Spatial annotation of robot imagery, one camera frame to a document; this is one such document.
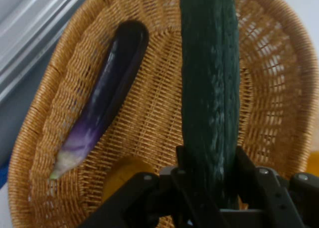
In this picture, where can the yellow bell pepper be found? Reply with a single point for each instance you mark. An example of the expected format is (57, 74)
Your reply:
(314, 163)

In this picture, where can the long aluminium frame rail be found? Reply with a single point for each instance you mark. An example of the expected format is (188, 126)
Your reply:
(25, 38)

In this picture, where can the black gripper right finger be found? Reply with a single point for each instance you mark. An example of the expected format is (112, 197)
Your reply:
(286, 203)

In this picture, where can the purple eggplant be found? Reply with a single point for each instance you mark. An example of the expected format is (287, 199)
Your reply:
(112, 88)

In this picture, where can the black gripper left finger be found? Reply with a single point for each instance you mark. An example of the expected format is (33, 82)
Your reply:
(149, 203)

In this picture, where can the blue plastic sheet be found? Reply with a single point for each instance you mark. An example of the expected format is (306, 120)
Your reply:
(3, 175)

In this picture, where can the dark green cucumber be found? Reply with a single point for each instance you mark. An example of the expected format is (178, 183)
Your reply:
(209, 88)

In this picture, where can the woven wicker basket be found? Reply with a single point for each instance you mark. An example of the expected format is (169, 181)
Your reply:
(154, 113)

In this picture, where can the orange-brown round vegetable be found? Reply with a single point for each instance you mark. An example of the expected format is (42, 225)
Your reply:
(129, 170)

